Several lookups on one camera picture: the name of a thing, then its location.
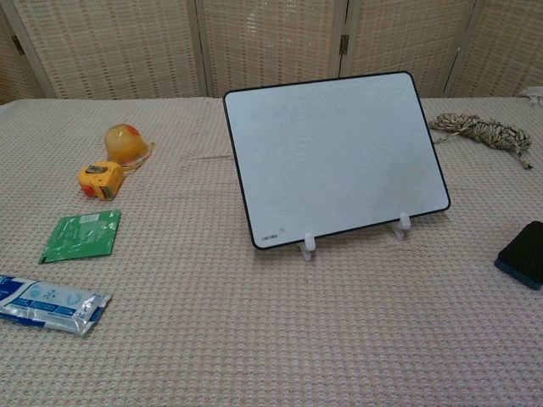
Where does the green foil sachet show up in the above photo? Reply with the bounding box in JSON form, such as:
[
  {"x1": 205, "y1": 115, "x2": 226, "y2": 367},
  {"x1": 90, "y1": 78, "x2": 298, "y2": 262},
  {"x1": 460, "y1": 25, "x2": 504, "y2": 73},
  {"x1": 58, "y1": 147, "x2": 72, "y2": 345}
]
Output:
[{"x1": 37, "y1": 209, "x2": 122, "y2": 265}]

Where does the white board with black frame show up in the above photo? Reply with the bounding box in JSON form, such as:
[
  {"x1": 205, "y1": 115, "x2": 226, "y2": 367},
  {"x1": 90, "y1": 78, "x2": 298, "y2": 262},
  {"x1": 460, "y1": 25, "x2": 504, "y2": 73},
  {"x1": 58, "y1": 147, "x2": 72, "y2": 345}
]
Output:
[{"x1": 222, "y1": 70, "x2": 451, "y2": 250}]

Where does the yellow tape measure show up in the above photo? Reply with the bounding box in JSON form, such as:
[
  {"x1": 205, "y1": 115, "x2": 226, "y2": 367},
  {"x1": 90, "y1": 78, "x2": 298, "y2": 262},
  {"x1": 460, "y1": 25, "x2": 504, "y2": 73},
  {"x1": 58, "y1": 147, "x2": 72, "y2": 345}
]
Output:
[{"x1": 77, "y1": 160, "x2": 125, "y2": 201}]

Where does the beige waffle tablecloth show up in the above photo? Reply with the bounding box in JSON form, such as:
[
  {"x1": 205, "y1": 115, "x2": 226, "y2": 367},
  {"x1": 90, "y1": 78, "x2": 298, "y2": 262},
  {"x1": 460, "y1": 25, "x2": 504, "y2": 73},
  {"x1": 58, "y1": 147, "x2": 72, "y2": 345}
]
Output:
[{"x1": 0, "y1": 96, "x2": 543, "y2": 407}]

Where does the yellow jelly cup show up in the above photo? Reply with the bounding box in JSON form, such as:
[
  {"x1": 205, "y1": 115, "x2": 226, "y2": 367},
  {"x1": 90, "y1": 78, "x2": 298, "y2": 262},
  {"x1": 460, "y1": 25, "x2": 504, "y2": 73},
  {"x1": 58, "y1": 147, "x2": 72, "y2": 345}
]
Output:
[{"x1": 104, "y1": 122, "x2": 155, "y2": 173}]

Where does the bundle of speckled rope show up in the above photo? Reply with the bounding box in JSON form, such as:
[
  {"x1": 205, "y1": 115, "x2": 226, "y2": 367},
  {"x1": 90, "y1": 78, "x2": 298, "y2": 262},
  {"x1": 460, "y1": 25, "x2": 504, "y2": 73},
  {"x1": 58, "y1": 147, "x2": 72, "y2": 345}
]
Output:
[{"x1": 428, "y1": 112, "x2": 534, "y2": 171}]

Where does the black whiteboard eraser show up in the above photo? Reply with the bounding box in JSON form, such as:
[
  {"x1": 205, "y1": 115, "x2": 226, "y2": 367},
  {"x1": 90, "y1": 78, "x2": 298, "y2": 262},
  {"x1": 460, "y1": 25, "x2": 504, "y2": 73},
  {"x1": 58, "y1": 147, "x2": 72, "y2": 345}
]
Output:
[{"x1": 493, "y1": 220, "x2": 543, "y2": 291}]

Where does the woven folding screen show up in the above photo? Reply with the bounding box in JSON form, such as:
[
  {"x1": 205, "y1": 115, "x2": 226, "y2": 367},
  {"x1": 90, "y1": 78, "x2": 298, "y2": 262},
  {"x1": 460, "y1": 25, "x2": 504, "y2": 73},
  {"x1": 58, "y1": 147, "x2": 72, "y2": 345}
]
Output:
[{"x1": 0, "y1": 0, "x2": 543, "y2": 106}]

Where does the clear plastic display stand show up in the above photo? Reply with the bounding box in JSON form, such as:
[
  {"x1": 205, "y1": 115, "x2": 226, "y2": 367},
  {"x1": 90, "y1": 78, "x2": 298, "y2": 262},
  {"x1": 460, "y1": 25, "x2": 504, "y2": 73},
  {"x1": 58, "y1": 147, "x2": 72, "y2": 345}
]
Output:
[{"x1": 299, "y1": 213, "x2": 413, "y2": 262}]

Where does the blue white wet wipes pack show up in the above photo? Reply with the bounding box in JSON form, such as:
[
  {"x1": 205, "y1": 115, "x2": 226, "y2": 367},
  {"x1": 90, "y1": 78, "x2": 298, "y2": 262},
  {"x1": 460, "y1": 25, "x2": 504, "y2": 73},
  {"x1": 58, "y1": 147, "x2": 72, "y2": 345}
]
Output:
[{"x1": 0, "y1": 273, "x2": 114, "y2": 338}]

